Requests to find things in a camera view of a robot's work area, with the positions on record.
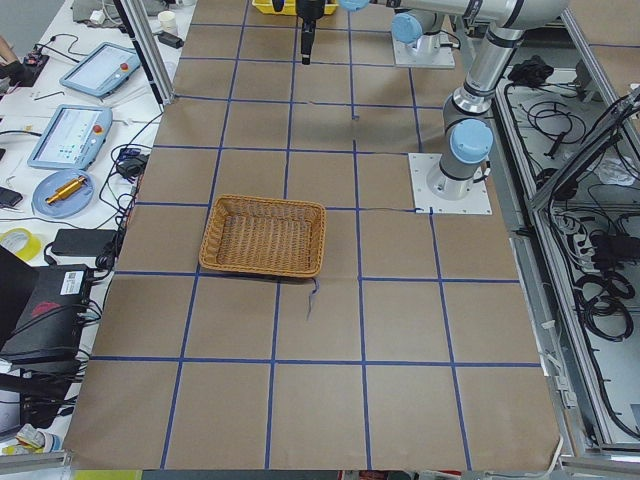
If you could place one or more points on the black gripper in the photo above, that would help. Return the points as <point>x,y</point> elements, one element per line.
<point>309,9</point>

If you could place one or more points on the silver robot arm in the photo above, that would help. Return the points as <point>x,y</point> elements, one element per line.
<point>469,139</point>

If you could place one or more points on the yellow tape roll on desk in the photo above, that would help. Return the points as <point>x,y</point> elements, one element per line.
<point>22,243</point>

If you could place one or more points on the yellow woven basket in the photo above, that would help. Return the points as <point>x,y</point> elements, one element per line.
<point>289,8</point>

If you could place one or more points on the black power adapter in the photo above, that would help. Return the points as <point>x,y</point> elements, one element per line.
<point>170,40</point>

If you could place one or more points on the far teach pendant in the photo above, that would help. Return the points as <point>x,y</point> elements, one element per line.
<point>103,71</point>

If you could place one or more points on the teach pendant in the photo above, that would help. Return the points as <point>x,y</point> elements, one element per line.
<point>72,138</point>
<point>103,71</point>

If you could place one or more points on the brown wicker basket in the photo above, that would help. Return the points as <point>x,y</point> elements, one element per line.
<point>264,236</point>

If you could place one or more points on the near teach pendant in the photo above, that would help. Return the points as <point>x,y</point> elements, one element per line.
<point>72,138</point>

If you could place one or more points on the brass cylinder part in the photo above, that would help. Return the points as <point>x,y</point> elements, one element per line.
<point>66,190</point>

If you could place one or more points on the blue plate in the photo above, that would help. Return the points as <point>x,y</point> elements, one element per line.
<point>66,208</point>

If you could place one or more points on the black computer box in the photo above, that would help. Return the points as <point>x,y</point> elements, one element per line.
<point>41,310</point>

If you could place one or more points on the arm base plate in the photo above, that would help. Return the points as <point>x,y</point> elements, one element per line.
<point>429,52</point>
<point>435,193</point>

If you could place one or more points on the aluminium frame post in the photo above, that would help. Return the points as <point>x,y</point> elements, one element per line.
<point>133,15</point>

